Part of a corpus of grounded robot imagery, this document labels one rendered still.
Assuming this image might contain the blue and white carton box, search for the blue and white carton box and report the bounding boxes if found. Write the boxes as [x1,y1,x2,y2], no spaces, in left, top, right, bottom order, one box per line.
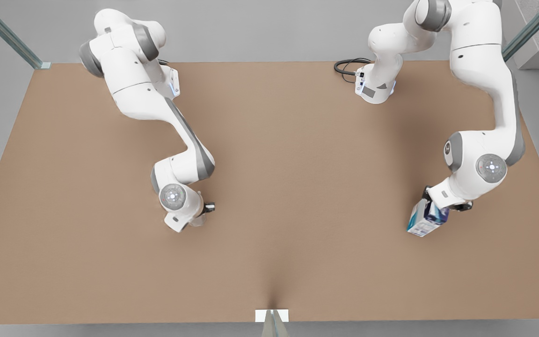
[407,197,450,238]

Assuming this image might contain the silver frame post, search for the silver frame post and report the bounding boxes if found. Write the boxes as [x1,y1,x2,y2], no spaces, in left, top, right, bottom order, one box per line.
[503,0,539,63]
[255,309,290,337]
[0,0,51,70]

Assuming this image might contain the black cable loop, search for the black cable loop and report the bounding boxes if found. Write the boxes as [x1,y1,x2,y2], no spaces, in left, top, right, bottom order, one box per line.
[334,58,373,84]

